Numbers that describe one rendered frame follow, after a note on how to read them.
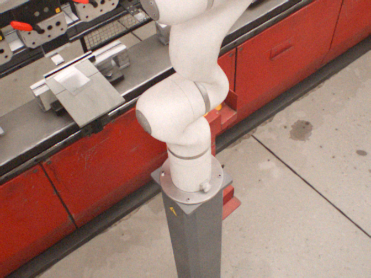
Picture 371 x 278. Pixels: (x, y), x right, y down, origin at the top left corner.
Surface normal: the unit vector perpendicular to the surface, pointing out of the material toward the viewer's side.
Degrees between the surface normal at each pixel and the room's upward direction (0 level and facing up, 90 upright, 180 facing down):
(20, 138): 0
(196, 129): 31
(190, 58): 98
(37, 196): 90
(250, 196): 0
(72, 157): 90
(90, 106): 0
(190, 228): 90
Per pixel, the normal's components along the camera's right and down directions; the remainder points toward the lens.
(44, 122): -0.06, -0.60
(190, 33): -0.38, 0.30
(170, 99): 0.17, -0.25
